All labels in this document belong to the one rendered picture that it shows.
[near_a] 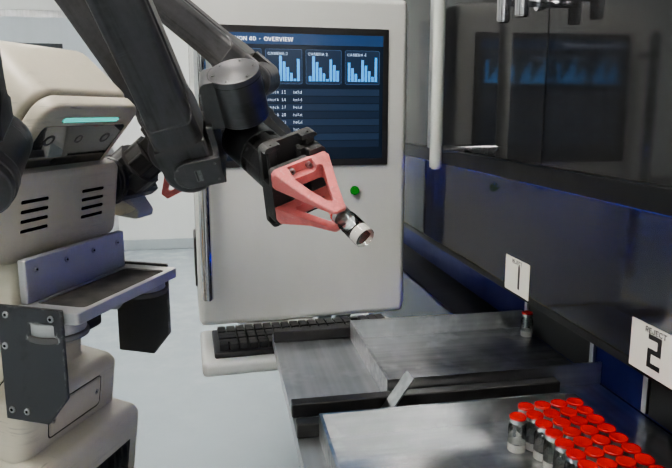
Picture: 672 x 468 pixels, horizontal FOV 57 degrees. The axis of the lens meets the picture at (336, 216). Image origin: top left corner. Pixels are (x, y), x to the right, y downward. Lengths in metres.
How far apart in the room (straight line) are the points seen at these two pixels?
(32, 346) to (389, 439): 0.48
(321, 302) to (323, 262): 0.10
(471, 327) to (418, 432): 0.41
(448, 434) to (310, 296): 0.72
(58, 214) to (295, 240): 0.64
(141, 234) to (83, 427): 5.08
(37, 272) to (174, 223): 5.17
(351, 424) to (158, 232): 5.35
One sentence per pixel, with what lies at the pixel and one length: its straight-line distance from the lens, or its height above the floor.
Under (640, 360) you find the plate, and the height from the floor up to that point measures 1.00.
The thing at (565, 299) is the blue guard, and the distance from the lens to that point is 0.97.
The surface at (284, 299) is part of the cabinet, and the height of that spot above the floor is 0.85.
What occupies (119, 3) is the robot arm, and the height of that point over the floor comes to 1.39.
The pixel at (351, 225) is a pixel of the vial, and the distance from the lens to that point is 0.60.
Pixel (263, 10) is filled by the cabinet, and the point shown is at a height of 1.51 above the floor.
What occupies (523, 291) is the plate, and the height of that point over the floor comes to 1.00.
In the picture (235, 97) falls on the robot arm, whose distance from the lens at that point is 0.68.
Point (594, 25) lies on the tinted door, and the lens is 0.93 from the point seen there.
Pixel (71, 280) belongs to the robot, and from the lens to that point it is 0.99.
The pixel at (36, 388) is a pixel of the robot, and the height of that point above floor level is 0.93.
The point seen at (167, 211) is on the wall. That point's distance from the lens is 6.06.
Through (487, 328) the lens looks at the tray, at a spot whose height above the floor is 0.88.
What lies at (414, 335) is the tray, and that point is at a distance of 1.19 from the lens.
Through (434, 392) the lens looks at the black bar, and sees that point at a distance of 0.93.
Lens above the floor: 1.29
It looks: 10 degrees down
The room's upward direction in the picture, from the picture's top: straight up
